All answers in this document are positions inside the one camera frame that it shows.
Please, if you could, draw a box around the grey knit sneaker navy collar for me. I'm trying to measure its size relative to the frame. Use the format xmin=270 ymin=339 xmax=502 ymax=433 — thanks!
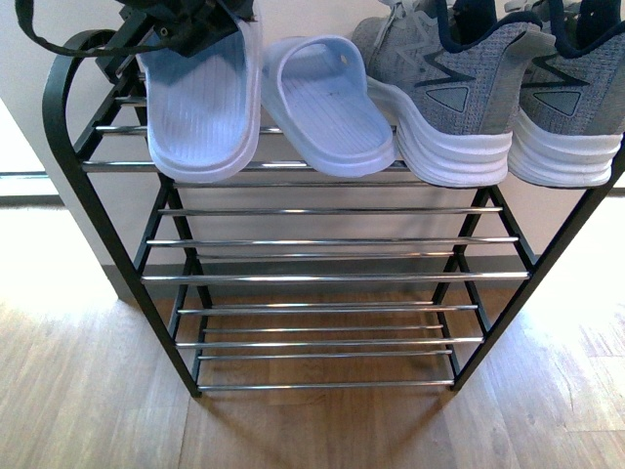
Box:
xmin=504 ymin=1 xmax=624 ymax=189

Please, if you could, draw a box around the black metal shoe rack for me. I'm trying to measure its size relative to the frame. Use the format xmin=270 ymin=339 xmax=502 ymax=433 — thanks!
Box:
xmin=43 ymin=57 xmax=615 ymax=397

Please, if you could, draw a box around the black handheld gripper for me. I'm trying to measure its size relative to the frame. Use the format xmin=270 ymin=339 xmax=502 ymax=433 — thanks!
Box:
xmin=96 ymin=0 xmax=254 ymax=78

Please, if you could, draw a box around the light blue slide slipper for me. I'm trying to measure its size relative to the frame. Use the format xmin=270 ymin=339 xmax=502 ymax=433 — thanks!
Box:
xmin=138 ymin=7 xmax=263 ymax=183

